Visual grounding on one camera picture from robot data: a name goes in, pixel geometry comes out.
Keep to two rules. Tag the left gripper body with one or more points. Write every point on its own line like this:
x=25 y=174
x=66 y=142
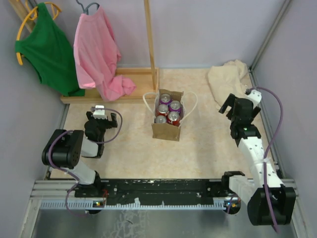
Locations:
x=103 y=124

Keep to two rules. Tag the front red soda can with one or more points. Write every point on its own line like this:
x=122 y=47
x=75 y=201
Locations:
x=160 y=119

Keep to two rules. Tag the pink t-shirt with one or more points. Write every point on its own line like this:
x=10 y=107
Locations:
x=96 y=56

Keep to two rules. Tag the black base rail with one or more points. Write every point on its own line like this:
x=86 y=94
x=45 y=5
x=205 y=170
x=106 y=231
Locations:
x=197 y=194

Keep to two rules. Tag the green tank top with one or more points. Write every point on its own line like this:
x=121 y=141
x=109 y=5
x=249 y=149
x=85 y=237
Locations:
x=48 y=50

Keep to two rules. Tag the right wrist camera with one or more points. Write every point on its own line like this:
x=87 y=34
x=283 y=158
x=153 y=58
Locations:
x=254 y=96

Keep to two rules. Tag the grey hanger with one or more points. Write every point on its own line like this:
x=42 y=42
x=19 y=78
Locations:
x=86 y=8

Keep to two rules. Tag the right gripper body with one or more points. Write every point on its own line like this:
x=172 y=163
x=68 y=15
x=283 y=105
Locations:
x=233 y=121

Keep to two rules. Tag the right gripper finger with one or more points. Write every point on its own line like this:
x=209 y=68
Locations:
x=229 y=102
x=255 y=112

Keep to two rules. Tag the middle red soda can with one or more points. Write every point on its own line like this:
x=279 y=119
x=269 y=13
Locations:
x=162 y=110

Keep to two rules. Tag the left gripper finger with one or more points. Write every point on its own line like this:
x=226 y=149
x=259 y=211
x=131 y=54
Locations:
x=89 y=115
x=113 y=120

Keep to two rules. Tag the brown canvas bag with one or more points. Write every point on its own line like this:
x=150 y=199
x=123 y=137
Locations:
x=166 y=131

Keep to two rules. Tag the purple soda can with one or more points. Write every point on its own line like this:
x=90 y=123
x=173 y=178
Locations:
x=175 y=106
x=165 y=99

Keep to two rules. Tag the red cola can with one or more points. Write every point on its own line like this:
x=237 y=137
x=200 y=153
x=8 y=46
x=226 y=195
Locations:
x=173 y=118

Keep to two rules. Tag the red soda can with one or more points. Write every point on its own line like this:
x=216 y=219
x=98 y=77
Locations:
x=160 y=119
x=162 y=110

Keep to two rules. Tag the beige folded cloth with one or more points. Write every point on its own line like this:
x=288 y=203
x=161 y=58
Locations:
x=232 y=77

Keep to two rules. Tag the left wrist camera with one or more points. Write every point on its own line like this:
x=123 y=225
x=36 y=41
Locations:
x=99 y=112

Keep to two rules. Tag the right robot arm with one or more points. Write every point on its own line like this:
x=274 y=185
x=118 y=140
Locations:
x=269 y=201

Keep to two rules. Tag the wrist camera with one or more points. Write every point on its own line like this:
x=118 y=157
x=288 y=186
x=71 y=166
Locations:
x=99 y=112
x=254 y=96

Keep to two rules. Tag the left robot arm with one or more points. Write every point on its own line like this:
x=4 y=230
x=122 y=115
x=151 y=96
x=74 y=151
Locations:
x=65 y=149

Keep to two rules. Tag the wooden clothes rack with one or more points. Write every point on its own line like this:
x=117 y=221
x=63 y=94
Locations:
x=146 y=79

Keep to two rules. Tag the aluminium frame profile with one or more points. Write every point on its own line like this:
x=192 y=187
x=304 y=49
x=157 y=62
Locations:
x=60 y=194

